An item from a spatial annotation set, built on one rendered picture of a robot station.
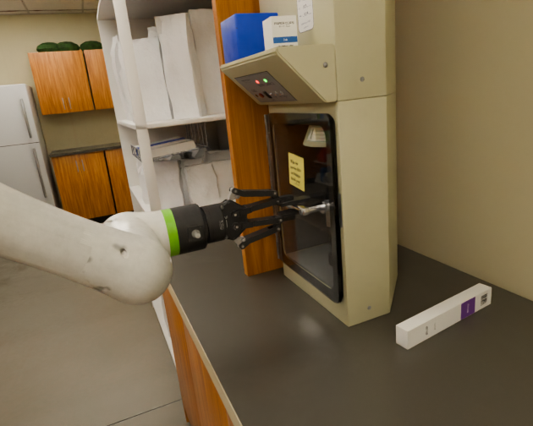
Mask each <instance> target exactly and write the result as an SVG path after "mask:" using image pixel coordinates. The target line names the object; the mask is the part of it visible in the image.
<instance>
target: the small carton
mask: <svg viewBox="0 0 533 426"><path fill-rule="evenodd" d="M262 24H263V34H264V43H265V51H266V50H269V49H272V48H274V47H277V46H298V35H297V23H296V15H286V16H271V17H269V18H268V19H266V20H264V21H262Z"/></svg>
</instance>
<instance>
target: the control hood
mask: <svg viewBox="0 0 533 426"><path fill-rule="evenodd" d="M220 69H221V70H222V72H224V73H225V74H226V75H227V76H228V77H229V78H230V79H231V80H232V81H233V82H234V83H235V84H236V85H237V86H238V87H239V88H241V89H242V90H243V91H244V92H245V93H246V94H247V95H248V96H250V97H251V98H252V99H253V100H254V101H255V102H256V103H257V104H258V105H281V104H305V103H328V102H335V101H336V100H337V87H336V69H335V51H334V45H333V44H317V45H302V46H277V47H274V48H272V49H269V50H266V51H264V52H258V53H256V54H253V55H250V56H248V57H243V58H241V59H238V60H235V61H232V62H230V63H225V64H223V65H221V67H220ZM265 71H267V72H268V73H269V74H270V75H271V76H272V77H273V78H274V79H275V80H276V81H277V82H278V83H280V84H281V85H282V86H283V87H284V88H285V89H286V90H287V91H288V92H289V93H290V94H291V95H292V96H293V97H294V98H295V99H296V100H297V101H276V102H259V101H258V100H257V99H256V98H255V97H254V96H253V95H252V94H251V93H250V92H249V91H248V90H247V89H246V88H245V87H244V86H242V85H241V84H240V83H239V82H238V81H237V80H236V79H235V78H238V77H241V76H245V75H250V74H257V73H260V72H265Z"/></svg>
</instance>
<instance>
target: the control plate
mask: <svg viewBox="0 0 533 426"><path fill-rule="evenodd" d="M235 79H236V80H237V81H238V82H239V83H240V84H241V85H242V86H244V87H245V88H246V89H247V90H248V91H249V92H250V93H251V94H252V95H253V96H254V97H255V98H256V99H257V100H258V101H259V102H276V101H297V100H296V99H295V98H294V97H293V96H292V95H291V94H290V93H289V92H288V91H287V90H286V89H285V88H284V87H283V86H282V85H281V84H280V83H278V82H277V81H276V80H275V79H274V78H273V77H272V76H271V75H270V74H269V73H268V72H267V71H265V72H260V73H257V74H250V75H245V76H241V77H238V78H235ZM263 79H266V80H267V82H266V81H264V80H263ZM256 80H258V81H259V82H260V83H259V84H258V83H257V82H256ZM262 91H265V92H266V93H267V94H269V95H270V94H271V93H270V92H272V93H273V95H271V97H272V98H268V97H267V96H266V95H265V94H264V93H263V92H262ZM275 91H276V92H277V93H278V95H276V96H275V95H274V94H275ZM279 91H282V92H283V94H281V95H280V94H279V93H280V92H279ZM259 93H261V94H263V95H264V98H262V97H260V96H259ZM255 94H257V95H258V96H259V97H257V96H256V95H255Z"/></svg>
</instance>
